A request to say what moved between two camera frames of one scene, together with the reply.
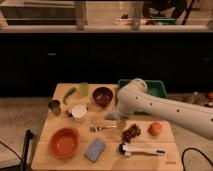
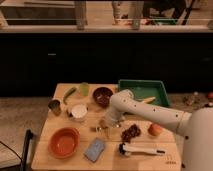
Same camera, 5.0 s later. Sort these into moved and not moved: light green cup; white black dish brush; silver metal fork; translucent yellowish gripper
Moved: translucent yellowish gripper
Not moved: silver metal fork; white black dish brush; light green cup
